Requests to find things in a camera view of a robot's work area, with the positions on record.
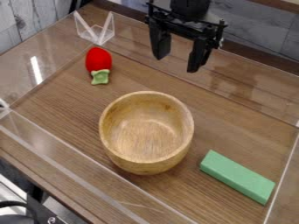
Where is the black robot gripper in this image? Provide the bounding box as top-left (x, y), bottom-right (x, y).
top-left (146, 0), bottom-right (229, 73)

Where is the red plush strawberry green stem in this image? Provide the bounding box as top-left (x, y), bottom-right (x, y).
top-left (86, 47), bottom-right (113, 85)

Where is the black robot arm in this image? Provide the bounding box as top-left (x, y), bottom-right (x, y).
top-left (145, 0), bottom-right (229, 73)

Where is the wooden bowl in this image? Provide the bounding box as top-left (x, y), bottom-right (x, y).
top-left (98, 91), bottom-right (195, 175)

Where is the green rectangular block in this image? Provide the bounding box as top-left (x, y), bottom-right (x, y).
top-left (201, 150), bottom-right (277, 206)

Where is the clear acrylic corner bracket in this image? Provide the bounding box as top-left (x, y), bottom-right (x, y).
top-left (74, 10), bottom-right (115, 46)

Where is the black metal bracket with bolt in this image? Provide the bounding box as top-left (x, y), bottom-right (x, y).
top-left (26, 195), bottom-right (62, 224)

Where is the black cable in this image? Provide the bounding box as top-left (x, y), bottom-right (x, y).
top-left (0, 200), bottom-right (40, 224)

